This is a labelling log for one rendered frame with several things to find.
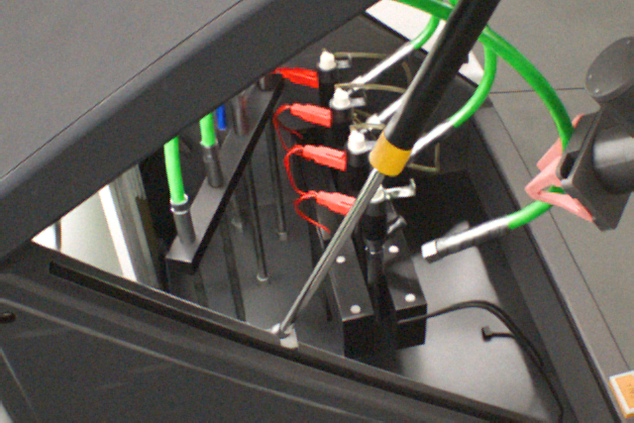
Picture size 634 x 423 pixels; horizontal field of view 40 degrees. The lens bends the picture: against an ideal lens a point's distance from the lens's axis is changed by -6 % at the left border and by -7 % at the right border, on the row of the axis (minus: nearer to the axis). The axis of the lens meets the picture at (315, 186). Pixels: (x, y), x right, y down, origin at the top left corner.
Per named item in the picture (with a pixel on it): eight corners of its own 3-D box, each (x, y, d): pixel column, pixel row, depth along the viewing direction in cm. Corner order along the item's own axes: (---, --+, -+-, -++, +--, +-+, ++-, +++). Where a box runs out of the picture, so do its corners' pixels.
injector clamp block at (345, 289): (423, 376, 113) (428, 301, 103) (346, 392, 112) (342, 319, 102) (363, 196, 138) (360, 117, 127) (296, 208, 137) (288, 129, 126)
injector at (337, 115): (375, 229, 122) (373, 104, 107) (339, 236, 121) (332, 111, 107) (370, 215, 124) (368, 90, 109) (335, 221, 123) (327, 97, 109)
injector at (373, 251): (406, 320, 110) (410, 196, 96) (367, 329, 110) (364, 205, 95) (400, 303, 112) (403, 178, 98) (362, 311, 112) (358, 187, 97)
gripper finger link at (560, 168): (496, 187, 80) (570, 168, 72) (526, 129, 83) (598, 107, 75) (542, 235, 82) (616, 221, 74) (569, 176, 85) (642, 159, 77)
